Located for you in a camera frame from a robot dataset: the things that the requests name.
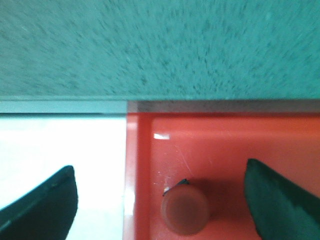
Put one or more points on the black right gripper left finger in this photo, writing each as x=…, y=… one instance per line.
x=45, y=213

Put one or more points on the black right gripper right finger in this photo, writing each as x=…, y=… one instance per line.
x=281, y=210

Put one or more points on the red plastic tray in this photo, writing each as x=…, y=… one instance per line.
x=211, y=151

